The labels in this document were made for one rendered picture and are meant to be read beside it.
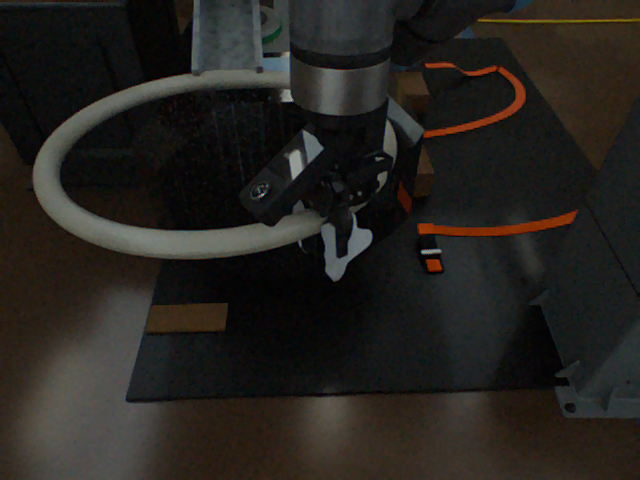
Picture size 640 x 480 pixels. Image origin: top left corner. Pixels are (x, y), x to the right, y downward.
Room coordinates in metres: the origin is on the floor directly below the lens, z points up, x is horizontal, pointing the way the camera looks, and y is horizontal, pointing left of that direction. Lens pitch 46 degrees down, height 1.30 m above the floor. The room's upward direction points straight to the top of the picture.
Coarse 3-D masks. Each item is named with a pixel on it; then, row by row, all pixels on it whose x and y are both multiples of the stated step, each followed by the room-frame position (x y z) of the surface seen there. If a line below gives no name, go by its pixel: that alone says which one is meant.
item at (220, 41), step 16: (208, 0) 1.03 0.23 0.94; (224, 0) 1.03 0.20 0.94; (240, 0) 1.04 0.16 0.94; (256, 0) 0.96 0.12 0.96; (208, 16) 0.98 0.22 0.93; (224, 16) 0.99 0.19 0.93; (240, 16) 0.99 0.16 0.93; (256, 16) 0.92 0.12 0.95; (208, 32) 0.94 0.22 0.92; (224, 32) 0.94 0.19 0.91; (240, 32) 0.94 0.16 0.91; (256, 32) 0.87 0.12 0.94; (192, 48) 0.83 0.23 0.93; (208, 48) 0.89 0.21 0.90; (224, 48) 0.89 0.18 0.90; (240, 48) 0.90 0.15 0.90; (256, 48) 0.83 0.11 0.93; (192, 64) 0.79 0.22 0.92; (208, 64) 0.85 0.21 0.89; (224, 64) 0.85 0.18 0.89; (240, 64) 0.85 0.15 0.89; (256, 64) 0.79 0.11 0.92
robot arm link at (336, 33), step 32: (288, 0) 0.41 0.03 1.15; (320, 0) 0.38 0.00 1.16; (352, 0) 0.38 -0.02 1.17; (384, 0) 0.39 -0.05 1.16; (416, 0) 0.40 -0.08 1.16; (320, 32) 0.38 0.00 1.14; (352, 32) 0.37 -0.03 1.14; (384, 32) 0.39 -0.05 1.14; (320, 64) 0.38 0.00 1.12; (352, 64) 0.37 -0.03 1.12
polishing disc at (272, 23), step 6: (264, 12) 1.26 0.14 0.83; (270, 12) 1.26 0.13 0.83; (276, 12) 1.26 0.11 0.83; (264, 18) 1.22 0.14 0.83; (270, 18) 1.23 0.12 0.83; (276, 18) 1.22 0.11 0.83; (264, 24) 1.19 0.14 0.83; (270, 24) 1.19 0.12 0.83; (276, 24) 1.19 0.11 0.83; (264, 30) 1.15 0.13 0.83; (270, 30) 1.16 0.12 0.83; (276, 30) 1.18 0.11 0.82; (264, 36) 1.14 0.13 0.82
